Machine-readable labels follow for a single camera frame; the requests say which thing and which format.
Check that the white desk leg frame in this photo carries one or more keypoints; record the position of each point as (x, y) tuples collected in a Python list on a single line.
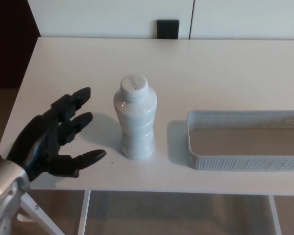
[(84, 213), (275, 215)]

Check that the grey mesh tray container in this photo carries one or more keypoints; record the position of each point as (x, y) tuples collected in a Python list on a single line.
[(247, 163)]

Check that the white plastic bottle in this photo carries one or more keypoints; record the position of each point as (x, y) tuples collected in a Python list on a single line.
[(136, 127)]

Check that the black square wall socket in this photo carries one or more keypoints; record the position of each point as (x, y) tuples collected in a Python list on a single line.
[(168, 29)]

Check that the dark brown wooden panel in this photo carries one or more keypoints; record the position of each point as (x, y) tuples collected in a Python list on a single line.
[(9, 41)]

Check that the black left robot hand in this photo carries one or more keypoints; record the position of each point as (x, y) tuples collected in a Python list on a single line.
[(42, 137)]

